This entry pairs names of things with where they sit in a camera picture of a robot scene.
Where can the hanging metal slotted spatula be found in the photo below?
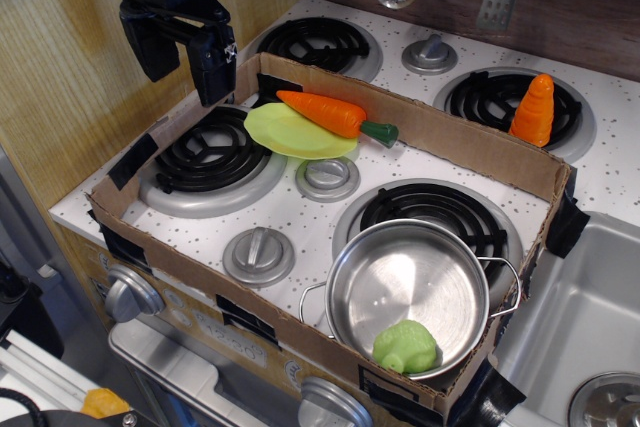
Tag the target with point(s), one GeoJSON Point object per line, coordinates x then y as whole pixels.
{"type": "Point", "coordinates": [495, 15]}

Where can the metal sink drain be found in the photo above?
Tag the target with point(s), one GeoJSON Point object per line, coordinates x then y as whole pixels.
{"type": "Point", "coordinates": [609, 399]}

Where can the silver oven knob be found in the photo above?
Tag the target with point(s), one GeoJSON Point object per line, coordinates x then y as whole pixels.
{"type": "Point", "coordinates": [130, 295]}
{"type": "Point", "coordinates": [325, 404]}

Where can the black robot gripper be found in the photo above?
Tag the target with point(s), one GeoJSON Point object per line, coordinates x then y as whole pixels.
{"type": "Point", "coordinates": [212, 51]}

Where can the stainless steel pot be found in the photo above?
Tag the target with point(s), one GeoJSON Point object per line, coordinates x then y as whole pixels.
{"type": "Point", "coordinates": [404, 272]}

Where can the front left black burner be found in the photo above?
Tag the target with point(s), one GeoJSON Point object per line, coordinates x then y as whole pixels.
{"type": "Point", "coordinates": [214, 169]}

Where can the orange toy carrot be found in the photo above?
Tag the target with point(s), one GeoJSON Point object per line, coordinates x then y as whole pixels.
{"type": "Point", "coordinates": [343, 118]}

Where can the orange object bottom left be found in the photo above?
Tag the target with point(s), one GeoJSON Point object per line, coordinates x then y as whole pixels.
{"type": "Point", "coordinates": [101, 403]}

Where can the grey sink basin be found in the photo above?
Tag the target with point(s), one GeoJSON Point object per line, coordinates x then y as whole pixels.
{"type": "Point", "coordinates": [581, 320]}

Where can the grey stove knob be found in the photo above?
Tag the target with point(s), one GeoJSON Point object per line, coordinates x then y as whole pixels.
{"type": "Point", "coordinates": [259, 257]}
{"type": "Point", "coordinates": [327, 180]}
{"type": "Point", "coordinates": [429, 57]}

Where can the back right black burner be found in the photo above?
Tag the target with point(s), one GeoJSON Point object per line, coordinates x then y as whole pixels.
{"type": "Point", "coordinates": [491, 96]}

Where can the orange cone toy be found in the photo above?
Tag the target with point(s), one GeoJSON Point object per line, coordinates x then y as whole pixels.
{"type": "Point", "coordinates": [534, 115]}

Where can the back left black burner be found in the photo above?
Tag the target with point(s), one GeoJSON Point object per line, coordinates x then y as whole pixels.
{"type": "Point", "coordinates": [334, 45]}

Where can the silver left oven knob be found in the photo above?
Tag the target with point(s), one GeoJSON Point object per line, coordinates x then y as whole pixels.
{"type": "Point", "coordinates": [130, 295]}

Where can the silver right oven knob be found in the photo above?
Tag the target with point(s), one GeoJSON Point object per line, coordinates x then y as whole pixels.
{"type": "Point", "coordinates": [325, 404]}

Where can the silver oven door handle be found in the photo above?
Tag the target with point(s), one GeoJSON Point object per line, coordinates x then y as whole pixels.
{"type": "Point", "coordinates": [188, 380]}

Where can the green toy broccoli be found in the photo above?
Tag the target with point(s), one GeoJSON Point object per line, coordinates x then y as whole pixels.
{"type": "Point", "coordinates": [406, 347]}

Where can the grey front stove knob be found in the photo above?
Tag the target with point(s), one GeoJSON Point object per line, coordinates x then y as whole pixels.
{"type": "Point", "coordinates": [259, 257]}

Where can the brown cardboard fence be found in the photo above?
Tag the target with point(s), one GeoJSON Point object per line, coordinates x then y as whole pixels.
{"type": "Point", "coordinates": [266, 330]}

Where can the grey centre stove knob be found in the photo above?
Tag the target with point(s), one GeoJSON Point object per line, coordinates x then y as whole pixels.
{"type": "Point", "coordinates": [327, 180]}

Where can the yellow-green plastic plate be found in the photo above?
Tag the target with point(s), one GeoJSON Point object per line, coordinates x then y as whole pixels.
{"type": "Point", "coordinates": [282, 130]}

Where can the grey back stove knob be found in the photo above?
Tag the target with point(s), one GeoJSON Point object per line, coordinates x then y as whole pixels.
{"type": "Point", "coordinates": [429, 57]}

